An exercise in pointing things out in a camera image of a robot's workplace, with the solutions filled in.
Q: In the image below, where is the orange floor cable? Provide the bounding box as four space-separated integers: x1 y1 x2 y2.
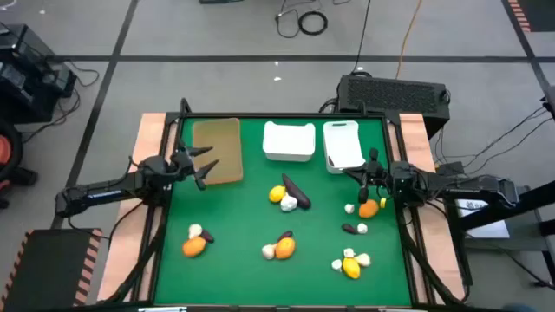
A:
395 0 424 81

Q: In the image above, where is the wide white plastic basket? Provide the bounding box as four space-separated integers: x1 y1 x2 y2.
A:
262 120 317 163

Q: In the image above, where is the black computer case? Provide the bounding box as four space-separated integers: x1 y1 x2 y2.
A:
336 74 451 140

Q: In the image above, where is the brown rectangular basket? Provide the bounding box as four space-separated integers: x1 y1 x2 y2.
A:
191 117 245 186

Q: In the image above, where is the orange mandarin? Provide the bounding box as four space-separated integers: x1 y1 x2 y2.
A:
274 237 297 261
358 198 381 220
181 236 207 258

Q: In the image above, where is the black cables to computer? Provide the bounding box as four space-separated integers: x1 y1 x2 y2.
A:
433 106 555 170

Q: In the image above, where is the black electronics box stack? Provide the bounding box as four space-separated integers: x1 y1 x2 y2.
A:
0 23 78 125

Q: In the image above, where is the coiled black cable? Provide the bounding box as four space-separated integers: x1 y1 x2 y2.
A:
297 10 329 36

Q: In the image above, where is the yellow lemon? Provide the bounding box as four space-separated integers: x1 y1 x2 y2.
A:
268 185 288 204
342 257 362 280

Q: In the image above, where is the red and black vacuum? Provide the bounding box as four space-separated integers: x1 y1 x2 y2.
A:
0 119 39 210

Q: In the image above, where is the black orange-striped floor mat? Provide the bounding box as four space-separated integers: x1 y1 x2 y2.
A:
0 228 103 312
506 0 555 34

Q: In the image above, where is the long black floor cable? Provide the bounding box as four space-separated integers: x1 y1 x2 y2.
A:
349 0 373 74

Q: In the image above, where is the black diagonal beam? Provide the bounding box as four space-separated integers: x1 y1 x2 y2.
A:
450 180 555 231

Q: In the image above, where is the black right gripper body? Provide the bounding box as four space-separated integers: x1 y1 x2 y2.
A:
357 146 413 209

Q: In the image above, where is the green table mat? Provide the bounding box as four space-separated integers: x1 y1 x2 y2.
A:
153 116 413 307

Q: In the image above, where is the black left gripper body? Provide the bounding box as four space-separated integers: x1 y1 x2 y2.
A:
171 138 207 192

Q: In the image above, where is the white printed paper sheet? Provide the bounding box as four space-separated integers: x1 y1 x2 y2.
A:
454 197 512 240

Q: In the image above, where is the black cable bundle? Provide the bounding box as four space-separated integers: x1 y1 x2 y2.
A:
398 211 472 304
103 203 170 304

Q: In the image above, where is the small black power box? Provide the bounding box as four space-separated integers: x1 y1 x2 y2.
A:
435 160 466 179

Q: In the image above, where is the light wooden side board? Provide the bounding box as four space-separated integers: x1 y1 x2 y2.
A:
97 112 179 302
388 113 467 300

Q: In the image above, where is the large purple eggplant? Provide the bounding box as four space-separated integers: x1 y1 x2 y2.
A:
281 172 312 211

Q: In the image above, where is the narrow white plastic basket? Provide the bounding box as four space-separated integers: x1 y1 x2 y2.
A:
322 120 368 175

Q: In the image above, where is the black cable with plug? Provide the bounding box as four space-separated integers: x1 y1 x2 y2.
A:
274 0 324 39

